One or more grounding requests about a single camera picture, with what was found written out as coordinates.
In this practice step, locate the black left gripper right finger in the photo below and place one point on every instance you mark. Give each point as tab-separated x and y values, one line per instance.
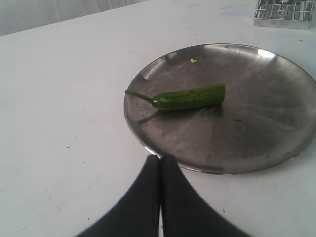
184	212

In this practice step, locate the wire metal utensil holder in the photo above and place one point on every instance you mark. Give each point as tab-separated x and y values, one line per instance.
292	14

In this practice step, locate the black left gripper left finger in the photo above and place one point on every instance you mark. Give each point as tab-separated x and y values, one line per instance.
137	213

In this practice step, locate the white backdrop curtain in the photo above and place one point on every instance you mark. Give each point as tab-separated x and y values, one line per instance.
19	15

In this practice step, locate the round stainless steel plate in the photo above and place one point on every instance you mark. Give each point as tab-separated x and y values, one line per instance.
268	115

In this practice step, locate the green cucumber with stem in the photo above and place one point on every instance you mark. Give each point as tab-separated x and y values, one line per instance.
182	100

